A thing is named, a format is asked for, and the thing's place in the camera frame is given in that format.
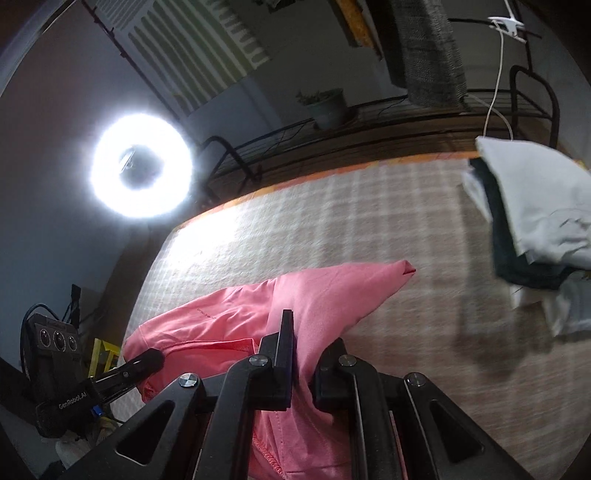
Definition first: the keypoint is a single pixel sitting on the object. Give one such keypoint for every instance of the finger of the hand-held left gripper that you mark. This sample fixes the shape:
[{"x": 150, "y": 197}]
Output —
[{"x": 138, "y": 362}]

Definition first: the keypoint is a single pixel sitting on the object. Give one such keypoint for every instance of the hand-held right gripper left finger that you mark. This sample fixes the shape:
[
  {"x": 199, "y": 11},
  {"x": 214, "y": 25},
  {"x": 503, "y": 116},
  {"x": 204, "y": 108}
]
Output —
[{"x": 287, "y": 364}]

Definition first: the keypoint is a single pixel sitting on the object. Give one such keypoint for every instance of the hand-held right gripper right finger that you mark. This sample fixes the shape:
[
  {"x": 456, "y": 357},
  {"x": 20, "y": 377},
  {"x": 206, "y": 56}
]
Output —
[{"x": 330, "y": 378}]

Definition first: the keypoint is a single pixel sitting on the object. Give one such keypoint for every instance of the pink shirt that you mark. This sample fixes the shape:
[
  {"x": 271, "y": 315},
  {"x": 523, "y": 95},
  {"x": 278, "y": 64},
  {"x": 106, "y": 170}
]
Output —
[{"x": 332, "y": 295}]

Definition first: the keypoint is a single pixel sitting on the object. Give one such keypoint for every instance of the pile of folded light clothes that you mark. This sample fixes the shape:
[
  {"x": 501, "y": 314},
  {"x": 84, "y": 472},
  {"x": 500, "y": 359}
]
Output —
[{"x": 535, "y": 194}]

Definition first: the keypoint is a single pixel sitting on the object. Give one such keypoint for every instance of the yellow stool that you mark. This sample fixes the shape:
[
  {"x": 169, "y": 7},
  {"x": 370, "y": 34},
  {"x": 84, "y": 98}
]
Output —
[{"x": 99, "y": 350}]

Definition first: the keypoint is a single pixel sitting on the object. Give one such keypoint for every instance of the dark folded cloth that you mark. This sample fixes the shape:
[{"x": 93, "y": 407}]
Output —
[{"x": 512, "y": 258}]

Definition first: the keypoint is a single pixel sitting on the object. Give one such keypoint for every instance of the light grey folded cloth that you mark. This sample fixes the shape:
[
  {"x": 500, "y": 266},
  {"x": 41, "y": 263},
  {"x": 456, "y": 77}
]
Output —
[{"x": 568, "y": 309}]

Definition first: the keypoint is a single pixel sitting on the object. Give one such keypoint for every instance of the potted plant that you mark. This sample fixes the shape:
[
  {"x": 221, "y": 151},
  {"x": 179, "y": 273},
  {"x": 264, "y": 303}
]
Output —
[{"x": 330, "y": 110}]

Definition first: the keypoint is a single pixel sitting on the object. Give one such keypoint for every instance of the grey checked hanging cloth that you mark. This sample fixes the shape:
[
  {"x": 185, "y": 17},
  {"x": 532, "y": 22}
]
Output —
[{"x": 429, "y": 50}]

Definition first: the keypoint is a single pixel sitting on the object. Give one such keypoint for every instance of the black metal rack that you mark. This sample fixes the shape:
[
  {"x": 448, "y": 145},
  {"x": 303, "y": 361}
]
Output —
[{"x": 553, "y": 106}]

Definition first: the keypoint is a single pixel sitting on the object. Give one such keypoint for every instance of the white clip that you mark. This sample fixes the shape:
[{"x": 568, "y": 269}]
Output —
[{"x": 505, "y": 25}]

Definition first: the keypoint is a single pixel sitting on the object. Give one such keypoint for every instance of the green striped wall hanging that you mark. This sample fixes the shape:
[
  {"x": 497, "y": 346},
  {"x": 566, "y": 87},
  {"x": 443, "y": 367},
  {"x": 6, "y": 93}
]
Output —
[{"x": 198, "y": 46}]

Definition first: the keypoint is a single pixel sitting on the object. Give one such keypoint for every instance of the orange wall hanging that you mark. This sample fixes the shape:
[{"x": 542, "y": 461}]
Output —
[{"x": 353, "y": 23}]

